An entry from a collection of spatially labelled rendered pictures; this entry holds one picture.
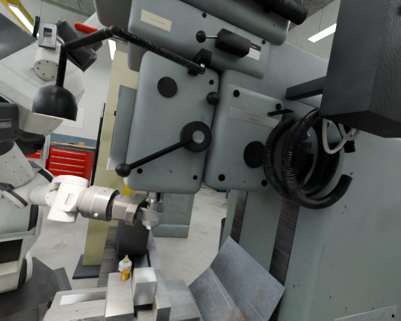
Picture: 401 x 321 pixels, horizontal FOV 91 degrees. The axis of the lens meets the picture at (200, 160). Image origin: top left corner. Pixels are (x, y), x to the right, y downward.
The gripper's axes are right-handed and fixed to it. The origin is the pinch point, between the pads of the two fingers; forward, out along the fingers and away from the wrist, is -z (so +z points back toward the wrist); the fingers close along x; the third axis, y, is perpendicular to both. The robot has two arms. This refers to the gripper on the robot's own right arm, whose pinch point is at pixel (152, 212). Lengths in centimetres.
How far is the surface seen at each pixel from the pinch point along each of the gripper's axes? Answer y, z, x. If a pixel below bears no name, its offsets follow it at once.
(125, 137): -19.0, 8.9, -5.4
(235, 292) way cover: 24.7, -30.3, 8.6
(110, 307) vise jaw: 19.2, 3.6, -11.2
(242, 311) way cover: 26.3, -31.5, 3.0
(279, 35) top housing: -51, -24, -4
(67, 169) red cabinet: 70, 267, 380
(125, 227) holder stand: 17.8, 14.6, 27.1
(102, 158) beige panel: 6, 87, 151
